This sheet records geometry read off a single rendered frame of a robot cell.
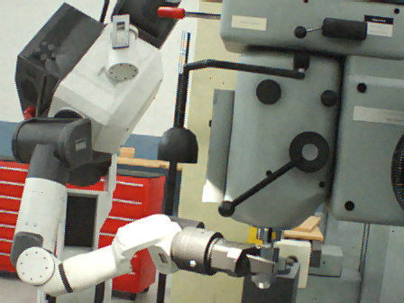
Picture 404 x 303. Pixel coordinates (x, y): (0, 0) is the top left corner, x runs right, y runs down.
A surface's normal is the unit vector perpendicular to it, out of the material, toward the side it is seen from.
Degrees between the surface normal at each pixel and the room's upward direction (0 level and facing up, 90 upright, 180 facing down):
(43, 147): 70
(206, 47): 90
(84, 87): 58
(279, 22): 90
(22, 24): 90
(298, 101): 90
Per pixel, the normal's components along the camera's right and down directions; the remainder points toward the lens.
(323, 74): -0.07, 0.04
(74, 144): 0.93, 0.05
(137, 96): 0.79, 0.04
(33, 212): -0.09, -0.30
